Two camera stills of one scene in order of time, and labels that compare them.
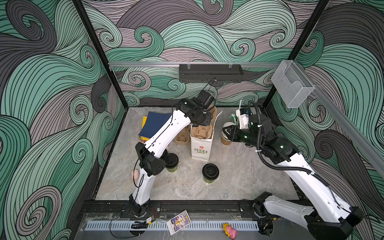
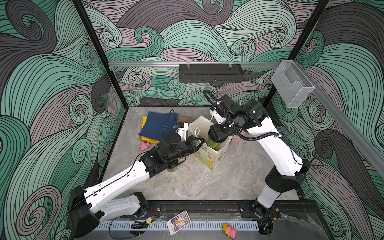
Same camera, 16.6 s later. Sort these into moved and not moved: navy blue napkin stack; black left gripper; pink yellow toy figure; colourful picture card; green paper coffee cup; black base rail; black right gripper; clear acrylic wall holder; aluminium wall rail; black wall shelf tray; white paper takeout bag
Moved: white paper takeout bag; black left gripper; black right gripper
Not moved: colourful picture card; clear acrylic wall holder; aluminium wall rail; navy blue napkin stack; black wall shelf tray; pink yellow toy figure; green paper coffee cup; black base rail
